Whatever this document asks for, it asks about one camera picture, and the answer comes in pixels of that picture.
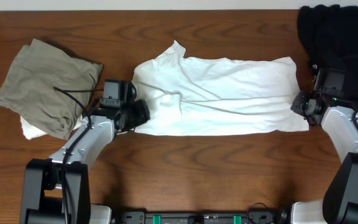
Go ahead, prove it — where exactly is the white printed t-shirt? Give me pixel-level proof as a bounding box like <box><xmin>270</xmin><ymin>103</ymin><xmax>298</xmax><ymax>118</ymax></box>
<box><xmin>132</xmin><ymin>42</ymin><xmax>309</xmax><ymax>136</ymax></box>

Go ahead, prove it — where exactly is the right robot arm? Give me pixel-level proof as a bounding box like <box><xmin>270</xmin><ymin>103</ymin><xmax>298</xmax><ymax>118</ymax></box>
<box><xmin>290</xmin><ymin>68</ymin><xmax>358</xmax><ymax>224</ymax></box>

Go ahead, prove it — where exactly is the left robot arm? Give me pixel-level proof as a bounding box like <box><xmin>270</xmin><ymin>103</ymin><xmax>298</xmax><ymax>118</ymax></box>
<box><xmin>19</xmin><ymin>80</ymin><xmax>150</xmax><ymax>224</ymax></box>

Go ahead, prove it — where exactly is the black garment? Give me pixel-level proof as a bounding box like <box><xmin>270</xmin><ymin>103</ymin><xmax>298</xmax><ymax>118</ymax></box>
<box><xmin>298</xmin><ymin>4</ymin><xmax>358</xmax><ymax>111</ymax></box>

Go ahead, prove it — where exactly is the folded olive green garment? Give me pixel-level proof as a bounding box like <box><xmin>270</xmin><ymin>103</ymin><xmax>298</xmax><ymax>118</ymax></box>
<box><xmin>0</xmin><ymin>39</ymin><xmax>103</xmax><ymax>139</ymax></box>

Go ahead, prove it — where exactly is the folded white garment underneath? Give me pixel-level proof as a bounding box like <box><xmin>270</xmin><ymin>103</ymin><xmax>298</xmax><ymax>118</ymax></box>
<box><xmin>20</xmin><ymin>115</ymin><xmax>83</xmax><ymax>140</ymax></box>

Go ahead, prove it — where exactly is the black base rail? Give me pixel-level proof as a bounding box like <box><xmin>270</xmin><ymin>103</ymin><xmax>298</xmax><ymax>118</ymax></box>
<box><xmin>110</xmin><ymin>202</ymin><xmax>290</xmax><ymax>224</ymax></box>

